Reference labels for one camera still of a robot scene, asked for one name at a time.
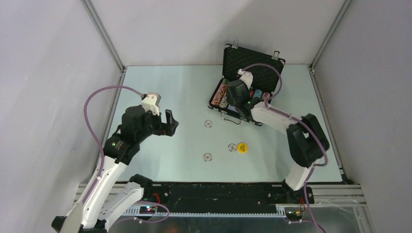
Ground red poker chip stack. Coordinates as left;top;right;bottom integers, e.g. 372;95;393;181
210;79;228;106

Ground white poker chip front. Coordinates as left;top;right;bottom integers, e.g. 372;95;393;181
203;153;213;162

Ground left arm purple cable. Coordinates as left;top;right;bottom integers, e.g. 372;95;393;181
84;85;171;224

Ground black poker set case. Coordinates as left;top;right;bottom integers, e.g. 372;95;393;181
207;40;286;126

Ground light blue chip stack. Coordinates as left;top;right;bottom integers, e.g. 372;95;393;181
253;89;263;99

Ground yellow big blind button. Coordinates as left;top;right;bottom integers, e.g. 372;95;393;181
237;142;248;153

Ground grey poker chip stack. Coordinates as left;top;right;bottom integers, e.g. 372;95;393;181
219;95;228;109

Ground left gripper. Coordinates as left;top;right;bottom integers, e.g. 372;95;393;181
136;106;178;142

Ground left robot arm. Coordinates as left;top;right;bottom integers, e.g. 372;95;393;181
51;92;179;233

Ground white poker chip by die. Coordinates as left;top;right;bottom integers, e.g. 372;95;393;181
228;143;237;152

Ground blue playing card deck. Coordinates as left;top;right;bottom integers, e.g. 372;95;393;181
227;104;238;114

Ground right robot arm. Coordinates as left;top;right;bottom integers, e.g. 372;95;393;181
164;67;329;203

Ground white poker chip near deck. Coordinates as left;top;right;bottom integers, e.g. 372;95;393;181
204;120;213;128

